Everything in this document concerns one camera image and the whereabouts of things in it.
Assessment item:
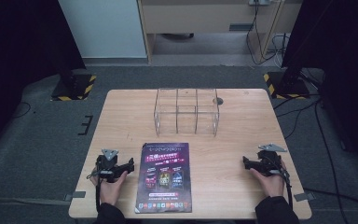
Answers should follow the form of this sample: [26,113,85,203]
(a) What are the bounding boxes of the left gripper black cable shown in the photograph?
[86,167,106,213]

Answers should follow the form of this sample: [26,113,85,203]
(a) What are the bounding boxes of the grey tape strip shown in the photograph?
[63,190,87,202]
[293,191,316,203]

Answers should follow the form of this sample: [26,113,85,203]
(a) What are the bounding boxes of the black floor tape marks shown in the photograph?
[77,114,94,136]

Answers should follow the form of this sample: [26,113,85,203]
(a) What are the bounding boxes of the person's left hand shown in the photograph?
[89,170,129,207]

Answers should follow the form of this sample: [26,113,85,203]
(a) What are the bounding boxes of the thin black floor cable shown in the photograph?
[11,101,33,119]

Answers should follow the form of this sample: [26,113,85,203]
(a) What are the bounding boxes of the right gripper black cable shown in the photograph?
[269,157,295,210]

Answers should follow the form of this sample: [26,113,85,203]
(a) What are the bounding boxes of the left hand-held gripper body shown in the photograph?
[94,148,129,184]

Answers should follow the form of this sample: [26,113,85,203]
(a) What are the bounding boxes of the black hanging cables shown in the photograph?
[244,0,291,67]

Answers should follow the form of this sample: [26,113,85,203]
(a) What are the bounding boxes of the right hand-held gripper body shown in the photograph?
[255,143,289,177]

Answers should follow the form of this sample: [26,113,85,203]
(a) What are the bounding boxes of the dark curtain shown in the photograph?
[281,0,358,175]
[0,0,87,157]

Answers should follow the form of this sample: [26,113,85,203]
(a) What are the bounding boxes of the dark purple printed brochure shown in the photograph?
[134,142,193,215]

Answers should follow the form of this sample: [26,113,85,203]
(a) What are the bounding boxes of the white panel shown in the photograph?
[57,0,147,60]

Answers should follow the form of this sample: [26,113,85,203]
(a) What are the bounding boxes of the person's right hand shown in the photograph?
[249,167,286,199]

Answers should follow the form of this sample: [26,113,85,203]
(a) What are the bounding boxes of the black stand with striped base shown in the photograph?
[49,55,98,103]
[262,52,311,101]

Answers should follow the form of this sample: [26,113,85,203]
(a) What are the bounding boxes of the grey power strip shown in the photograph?
[248,0,274,7]

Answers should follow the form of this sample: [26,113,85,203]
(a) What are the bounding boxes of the clear acrylic compartment organizer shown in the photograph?
[153,87,221,138]

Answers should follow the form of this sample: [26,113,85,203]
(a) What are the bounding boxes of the light wooden desk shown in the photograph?
[136,0,303,64]

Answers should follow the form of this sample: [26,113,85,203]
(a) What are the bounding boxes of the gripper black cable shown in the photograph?
[269,157,295,210]
[86,167,106,213]

